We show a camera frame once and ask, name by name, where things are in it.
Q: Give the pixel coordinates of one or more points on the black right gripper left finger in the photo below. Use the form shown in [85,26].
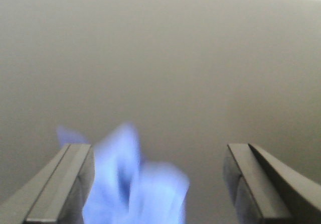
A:
[56,194]

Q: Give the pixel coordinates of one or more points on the blue microfiber cloth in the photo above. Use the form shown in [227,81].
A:
[128,188]

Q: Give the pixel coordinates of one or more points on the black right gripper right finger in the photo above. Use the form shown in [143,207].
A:
[265,190]

